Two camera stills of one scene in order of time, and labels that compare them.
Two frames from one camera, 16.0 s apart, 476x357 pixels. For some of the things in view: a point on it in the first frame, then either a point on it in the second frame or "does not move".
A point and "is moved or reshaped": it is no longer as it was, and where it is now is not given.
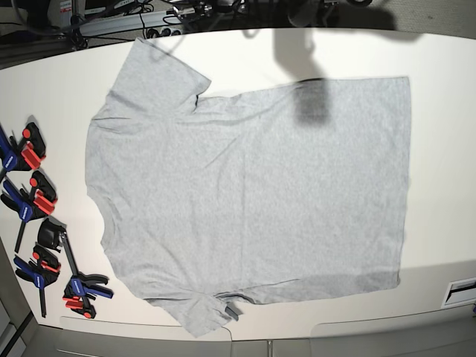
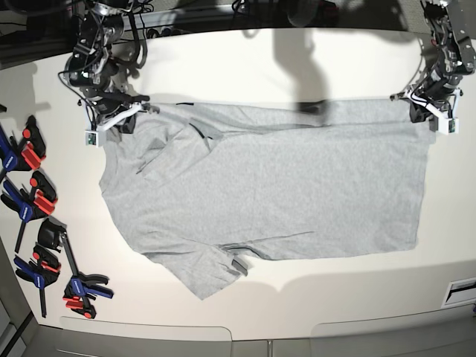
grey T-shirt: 203,204 is moved or reshaped
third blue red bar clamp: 42,269 does not move
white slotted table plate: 460,293 does not move
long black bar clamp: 82,287 does not move
